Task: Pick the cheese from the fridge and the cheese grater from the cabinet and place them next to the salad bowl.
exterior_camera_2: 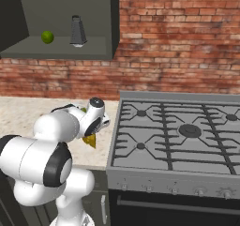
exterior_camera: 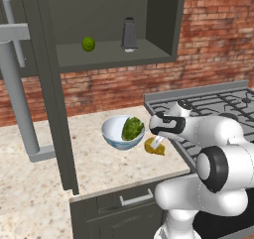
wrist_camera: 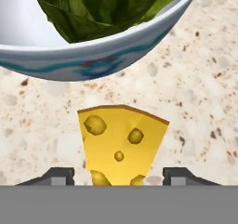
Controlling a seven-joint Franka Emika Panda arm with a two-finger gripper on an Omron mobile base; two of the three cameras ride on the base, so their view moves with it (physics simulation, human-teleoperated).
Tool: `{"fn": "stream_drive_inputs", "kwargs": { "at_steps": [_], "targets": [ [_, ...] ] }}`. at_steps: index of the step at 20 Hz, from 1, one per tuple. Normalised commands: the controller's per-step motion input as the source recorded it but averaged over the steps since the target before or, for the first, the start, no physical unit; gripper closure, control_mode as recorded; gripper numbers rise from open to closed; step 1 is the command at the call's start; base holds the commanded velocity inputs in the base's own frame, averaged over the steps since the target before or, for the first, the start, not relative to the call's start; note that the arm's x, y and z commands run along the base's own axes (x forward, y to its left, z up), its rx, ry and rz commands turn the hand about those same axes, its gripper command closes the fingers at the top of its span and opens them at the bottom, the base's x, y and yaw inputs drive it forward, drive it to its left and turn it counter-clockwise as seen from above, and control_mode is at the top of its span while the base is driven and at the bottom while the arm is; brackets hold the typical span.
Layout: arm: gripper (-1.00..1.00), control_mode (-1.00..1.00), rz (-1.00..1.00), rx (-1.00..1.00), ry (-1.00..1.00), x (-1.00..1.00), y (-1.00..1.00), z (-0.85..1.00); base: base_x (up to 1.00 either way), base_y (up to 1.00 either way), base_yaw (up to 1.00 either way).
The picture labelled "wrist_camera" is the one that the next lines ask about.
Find white bowl with blue pattern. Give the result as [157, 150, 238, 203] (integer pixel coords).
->
[0, 0, 203, 83]

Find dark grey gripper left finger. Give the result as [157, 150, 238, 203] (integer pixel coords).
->
[16, 166, 75, 187]

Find green salad leaves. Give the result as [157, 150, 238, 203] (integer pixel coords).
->
[31, 0, 189, 45]

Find yellow cheese wedge with holes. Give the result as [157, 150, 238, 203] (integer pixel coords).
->
[76, 104, 170, 187]

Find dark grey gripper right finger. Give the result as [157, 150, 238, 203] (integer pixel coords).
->
[162, 166, 221, 187]

